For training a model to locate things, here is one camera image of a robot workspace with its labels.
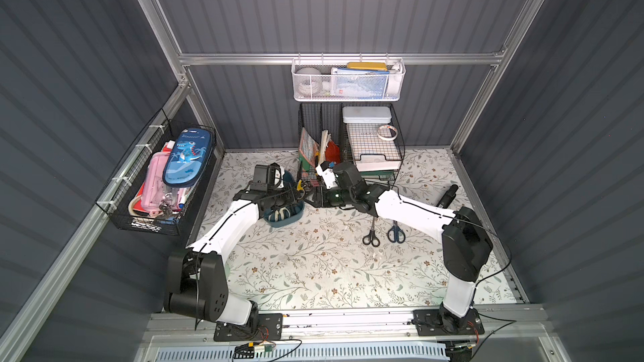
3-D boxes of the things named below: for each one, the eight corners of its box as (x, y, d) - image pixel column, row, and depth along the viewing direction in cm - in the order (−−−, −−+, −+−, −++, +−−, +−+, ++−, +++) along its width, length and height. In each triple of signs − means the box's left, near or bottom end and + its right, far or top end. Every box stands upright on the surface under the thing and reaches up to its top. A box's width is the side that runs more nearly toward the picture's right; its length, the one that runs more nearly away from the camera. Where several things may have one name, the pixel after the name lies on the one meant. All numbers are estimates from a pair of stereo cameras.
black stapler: (434, 207, 102) (439, 199, 98) (448, 191, 108) (453, 182, 103) (443, 213, 101) (449, 206, 96) (456, 196, 106) (462, 188, 101)
